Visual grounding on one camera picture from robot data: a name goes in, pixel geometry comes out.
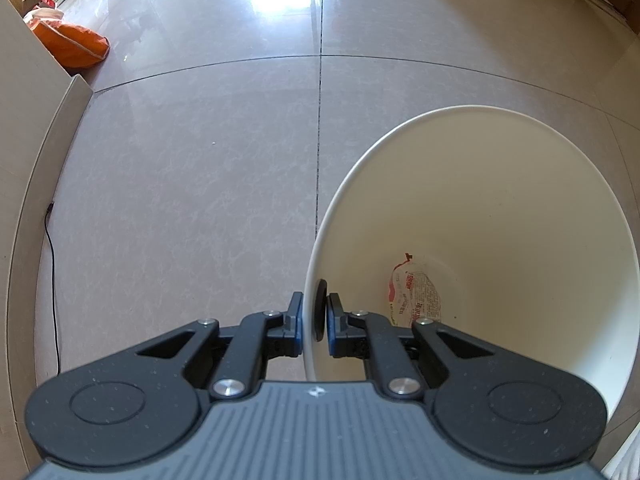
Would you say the red white snack wrapper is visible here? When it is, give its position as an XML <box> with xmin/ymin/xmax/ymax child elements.
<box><xmin>387</xmin><ymin>252</ymin><xmax>442</xmax><ymax>327</ymax></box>

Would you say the white plastic waste bin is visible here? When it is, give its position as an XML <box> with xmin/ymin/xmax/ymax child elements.
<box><xmin>303</xmin><ymin>105</ymin><xmax>639</xmax><ymax>410</ymax></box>

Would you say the white skirting board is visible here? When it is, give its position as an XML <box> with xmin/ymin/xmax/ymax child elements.
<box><xmin>1</xmin><ymin>75</ymin><xmax>93</xmax><ymax>479</ymax></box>

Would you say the orange cushion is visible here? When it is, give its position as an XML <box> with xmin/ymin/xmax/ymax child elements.
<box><xmin>23</xmin><ymin>8</ymin><xmax>111</xmax><ymax>70</ymax></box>

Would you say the black cable on floor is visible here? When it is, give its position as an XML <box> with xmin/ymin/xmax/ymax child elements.
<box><xmin>43</xmin><ymin>201</ymin><xmax>62</xmax><ymax>376</ymax></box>

